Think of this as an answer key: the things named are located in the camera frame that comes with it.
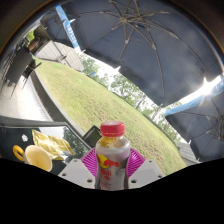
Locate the navy umbrella with blue edge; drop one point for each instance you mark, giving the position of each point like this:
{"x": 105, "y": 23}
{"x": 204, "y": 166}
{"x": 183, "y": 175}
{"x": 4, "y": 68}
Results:
{"x": 203, "y": 130}

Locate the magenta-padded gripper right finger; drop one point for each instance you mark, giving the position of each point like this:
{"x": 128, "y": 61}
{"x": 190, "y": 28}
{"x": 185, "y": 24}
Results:
{"x": 146, "y": 173}

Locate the clear red-capped drink bottle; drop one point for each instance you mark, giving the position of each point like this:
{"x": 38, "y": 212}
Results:
{"x": 112, "y": 156}

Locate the yellow plastic packet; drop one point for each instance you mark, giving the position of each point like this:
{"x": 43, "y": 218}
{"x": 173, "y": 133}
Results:
{"x": 51, "y": 143}

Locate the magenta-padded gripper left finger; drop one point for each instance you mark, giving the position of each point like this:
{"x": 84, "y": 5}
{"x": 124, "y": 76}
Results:
{"x": 78, "y": 173}

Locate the large navy patio umbrella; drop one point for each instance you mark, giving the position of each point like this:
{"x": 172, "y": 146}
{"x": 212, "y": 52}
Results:
{"x": 143, "y": 46}

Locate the blue umbrella with white print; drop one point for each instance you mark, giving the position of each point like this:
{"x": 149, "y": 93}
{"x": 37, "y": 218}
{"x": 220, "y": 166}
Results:
{"x": 68, "y": 28}

